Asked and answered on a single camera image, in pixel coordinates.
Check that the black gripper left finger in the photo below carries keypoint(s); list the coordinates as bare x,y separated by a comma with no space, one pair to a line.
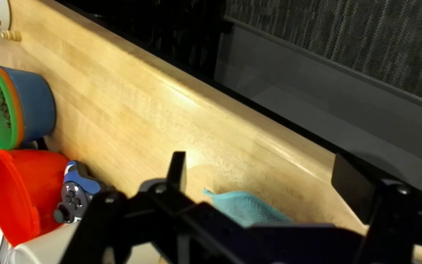
123,225

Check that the orange bowl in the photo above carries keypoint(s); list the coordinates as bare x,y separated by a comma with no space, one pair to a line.
16,110

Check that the red bowl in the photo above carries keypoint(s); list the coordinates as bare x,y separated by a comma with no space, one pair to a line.
22,192

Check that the blue bowl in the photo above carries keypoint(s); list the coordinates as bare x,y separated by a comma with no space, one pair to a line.
35,104

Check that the teal cloth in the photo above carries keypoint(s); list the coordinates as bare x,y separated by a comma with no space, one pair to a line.
248,207

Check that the white cup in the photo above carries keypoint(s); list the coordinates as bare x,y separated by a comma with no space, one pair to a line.
44,247

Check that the blue toy game controller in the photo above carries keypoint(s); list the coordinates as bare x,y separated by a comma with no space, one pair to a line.
78,191

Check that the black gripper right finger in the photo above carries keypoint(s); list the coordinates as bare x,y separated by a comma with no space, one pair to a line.
406,225

